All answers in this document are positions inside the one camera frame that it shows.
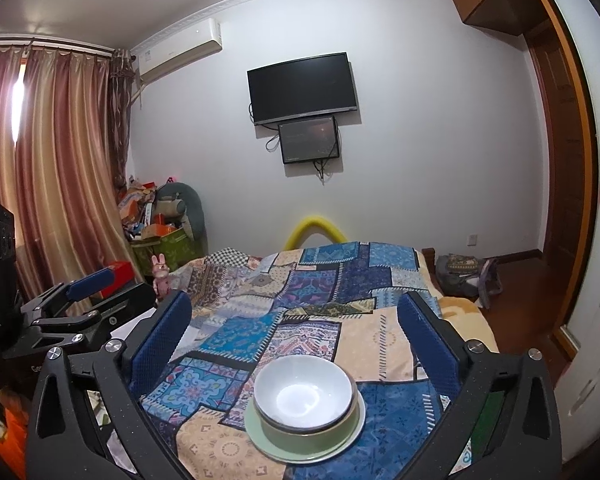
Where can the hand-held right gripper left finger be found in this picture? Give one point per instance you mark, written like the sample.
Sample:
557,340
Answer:
162,340

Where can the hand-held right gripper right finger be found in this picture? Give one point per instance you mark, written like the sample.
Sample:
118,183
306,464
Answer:
427,340

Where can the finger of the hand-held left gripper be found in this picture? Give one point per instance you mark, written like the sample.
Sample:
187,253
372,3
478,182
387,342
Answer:
87,282
120,307

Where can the white bowl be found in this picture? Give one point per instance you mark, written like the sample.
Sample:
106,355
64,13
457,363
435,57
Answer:
305,390

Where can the light green bowl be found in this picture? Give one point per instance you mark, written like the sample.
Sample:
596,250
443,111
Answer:
305,441

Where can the light green plate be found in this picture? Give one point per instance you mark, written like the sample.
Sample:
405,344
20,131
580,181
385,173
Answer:
280,452

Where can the red box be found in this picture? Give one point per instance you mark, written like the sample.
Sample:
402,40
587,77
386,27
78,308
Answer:
122,275

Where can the beige fleece blanket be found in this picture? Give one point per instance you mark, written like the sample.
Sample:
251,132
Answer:
467,320

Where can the pink rabbit toy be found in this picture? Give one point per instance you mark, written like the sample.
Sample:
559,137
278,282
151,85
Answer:
161,277

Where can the grey patterned bag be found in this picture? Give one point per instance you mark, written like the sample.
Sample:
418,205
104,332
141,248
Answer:
457,272

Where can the green bag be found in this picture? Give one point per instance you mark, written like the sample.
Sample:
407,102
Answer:
167,250

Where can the pile of cardboard clutter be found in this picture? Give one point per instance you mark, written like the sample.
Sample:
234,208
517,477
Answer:
142,210

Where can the pink gold striped curtain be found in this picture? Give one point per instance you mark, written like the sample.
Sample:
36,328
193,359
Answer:
55,170

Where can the patchwork blanket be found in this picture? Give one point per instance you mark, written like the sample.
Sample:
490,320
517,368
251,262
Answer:
320,285

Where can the grey curved pillow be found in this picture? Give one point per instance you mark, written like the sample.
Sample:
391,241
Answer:
192,205

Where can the orange garment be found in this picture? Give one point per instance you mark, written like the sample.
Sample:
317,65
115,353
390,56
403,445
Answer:
7,440

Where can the white suitcase with stickers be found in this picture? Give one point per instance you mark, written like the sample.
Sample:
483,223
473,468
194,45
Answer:
587,385

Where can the brown patterned curtain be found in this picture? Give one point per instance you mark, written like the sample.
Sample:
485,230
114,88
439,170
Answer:
120,110

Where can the small black monitor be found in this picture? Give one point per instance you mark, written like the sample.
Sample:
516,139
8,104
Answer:
310,139

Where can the white air conditioner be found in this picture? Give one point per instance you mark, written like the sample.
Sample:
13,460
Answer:
177,50

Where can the wooden bed frame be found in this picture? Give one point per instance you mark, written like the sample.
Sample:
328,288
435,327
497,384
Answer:
428,254

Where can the white wall socket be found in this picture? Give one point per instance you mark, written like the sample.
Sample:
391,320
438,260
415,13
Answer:
472,240

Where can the white curtain rail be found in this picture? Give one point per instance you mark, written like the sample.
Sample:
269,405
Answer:
45,44

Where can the orange wooden wardrobe frame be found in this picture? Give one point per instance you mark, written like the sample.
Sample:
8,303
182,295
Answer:
582,125

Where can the black wall television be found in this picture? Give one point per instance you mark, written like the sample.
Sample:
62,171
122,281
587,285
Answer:
302,87

